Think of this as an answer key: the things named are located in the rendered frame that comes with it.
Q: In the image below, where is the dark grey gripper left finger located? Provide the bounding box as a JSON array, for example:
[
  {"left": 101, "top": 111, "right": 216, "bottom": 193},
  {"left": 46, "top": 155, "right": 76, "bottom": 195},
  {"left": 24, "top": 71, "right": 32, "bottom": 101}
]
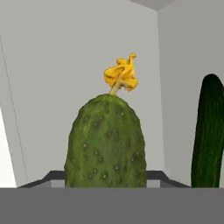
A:
[{"left": 17, "top": 170, "right": 67, "bottom": 189}]

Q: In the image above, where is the smooth dark green cucumber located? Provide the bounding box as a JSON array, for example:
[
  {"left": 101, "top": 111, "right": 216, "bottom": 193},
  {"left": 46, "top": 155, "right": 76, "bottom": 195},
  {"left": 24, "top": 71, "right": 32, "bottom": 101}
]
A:
[{"left": 191, "top": 73, "right": 224, "bottom": 188}]

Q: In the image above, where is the bumpy green cucumber with flower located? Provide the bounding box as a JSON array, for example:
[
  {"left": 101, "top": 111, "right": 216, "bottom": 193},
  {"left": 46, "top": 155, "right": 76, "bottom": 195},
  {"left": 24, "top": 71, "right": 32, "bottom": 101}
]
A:
[{"left": 64, "top": 52, "right": 148, "bottom": 189}]

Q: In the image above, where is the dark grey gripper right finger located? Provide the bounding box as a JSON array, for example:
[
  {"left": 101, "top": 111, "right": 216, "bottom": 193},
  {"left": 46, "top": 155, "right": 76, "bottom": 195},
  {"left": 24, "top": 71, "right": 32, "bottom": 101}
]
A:
[{"left": 145, "top": 170, "right": 191, "bottom": 188}]

